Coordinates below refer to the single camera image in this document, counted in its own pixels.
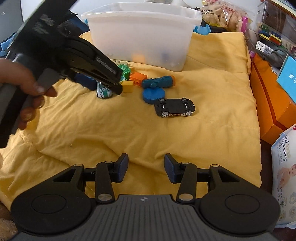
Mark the white wet wipes pack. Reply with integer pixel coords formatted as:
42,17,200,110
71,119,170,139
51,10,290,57
270,124,296,229

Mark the clear snack bag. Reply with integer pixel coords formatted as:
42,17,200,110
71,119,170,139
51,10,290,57
199,0,249,32

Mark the yellow blanket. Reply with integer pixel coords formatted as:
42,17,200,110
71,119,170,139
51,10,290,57
0,31,262,209

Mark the orange cardboard box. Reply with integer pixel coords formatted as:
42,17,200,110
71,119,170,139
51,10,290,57
251,59,296,145

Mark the dark blue building block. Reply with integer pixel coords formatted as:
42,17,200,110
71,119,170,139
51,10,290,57
74,73,97,91

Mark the light blue card box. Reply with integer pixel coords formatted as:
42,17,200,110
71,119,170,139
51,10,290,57
276,54,296,103

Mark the white and green toy car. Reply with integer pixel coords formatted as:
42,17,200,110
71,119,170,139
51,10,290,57
96,81,114,99

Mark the dark blue toy car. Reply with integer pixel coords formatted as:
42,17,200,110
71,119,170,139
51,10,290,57
154,98,196,118

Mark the blue ridged cylinder toy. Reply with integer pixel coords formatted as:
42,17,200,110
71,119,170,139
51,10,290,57
142,75,175,90

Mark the person's left hand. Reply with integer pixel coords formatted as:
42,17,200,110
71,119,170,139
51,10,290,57
0,58,57,131

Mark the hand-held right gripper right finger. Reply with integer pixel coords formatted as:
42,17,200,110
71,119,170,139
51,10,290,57
164,153,243,204

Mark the pink plastic toy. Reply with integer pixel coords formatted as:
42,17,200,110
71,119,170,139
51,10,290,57
240,16,249,33

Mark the blue round disc block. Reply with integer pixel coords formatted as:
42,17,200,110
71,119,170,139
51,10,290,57
142,88,166,105

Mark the white label card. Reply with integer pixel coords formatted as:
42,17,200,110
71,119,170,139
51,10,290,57
256,40,273,55

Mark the small yellow building block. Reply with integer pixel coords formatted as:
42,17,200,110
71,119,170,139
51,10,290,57
120,80,134,93

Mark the beige fluffy rug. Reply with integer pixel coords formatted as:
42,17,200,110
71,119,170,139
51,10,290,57
0,202,21,241

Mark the orange building block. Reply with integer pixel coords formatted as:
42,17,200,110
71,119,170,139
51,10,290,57
129,72,148,87

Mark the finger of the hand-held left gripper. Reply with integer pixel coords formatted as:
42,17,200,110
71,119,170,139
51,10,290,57
74,50,122,81
69,67,123,95

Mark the translucent plastic storage bin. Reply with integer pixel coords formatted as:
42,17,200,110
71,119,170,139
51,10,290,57
81,2,202,72

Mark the grey coiled cable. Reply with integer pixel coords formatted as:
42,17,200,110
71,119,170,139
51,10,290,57
261,47,287,67

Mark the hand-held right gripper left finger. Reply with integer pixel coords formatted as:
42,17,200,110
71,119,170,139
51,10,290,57
53,153,129,204

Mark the green printed building block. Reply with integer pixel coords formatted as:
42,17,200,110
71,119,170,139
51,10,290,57
117,64,131,80

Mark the clear plastic toy box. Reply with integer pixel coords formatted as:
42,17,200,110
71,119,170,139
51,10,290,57
253,0,296,56

